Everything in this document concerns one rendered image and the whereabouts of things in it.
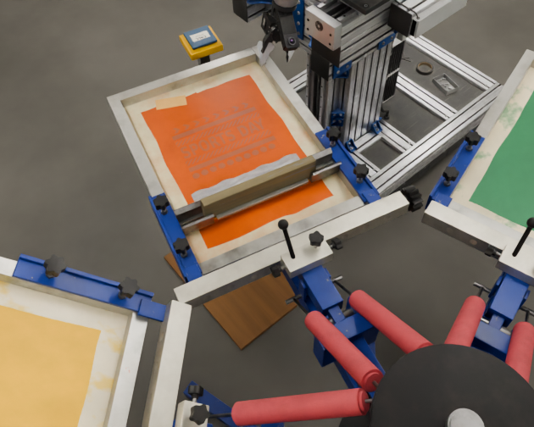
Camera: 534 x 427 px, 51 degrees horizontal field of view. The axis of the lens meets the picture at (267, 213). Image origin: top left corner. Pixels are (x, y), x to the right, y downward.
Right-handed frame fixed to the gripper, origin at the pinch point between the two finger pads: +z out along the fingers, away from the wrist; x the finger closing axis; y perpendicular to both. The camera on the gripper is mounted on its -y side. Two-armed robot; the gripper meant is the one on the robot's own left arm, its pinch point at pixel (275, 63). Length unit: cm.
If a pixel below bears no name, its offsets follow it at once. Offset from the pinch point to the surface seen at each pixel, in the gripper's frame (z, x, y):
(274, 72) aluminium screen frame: 15.3, -8.0, 12.8
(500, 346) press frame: 5, -13, -102
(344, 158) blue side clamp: 12.3, -10.9, -32.7
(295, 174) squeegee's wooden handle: 12.2, 6.9, -34.5
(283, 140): 19.7, 0.0, -14.5
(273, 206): 21.8, 13.4, -37.1
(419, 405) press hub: -15, 25, -110
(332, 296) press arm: 12, 15, -74
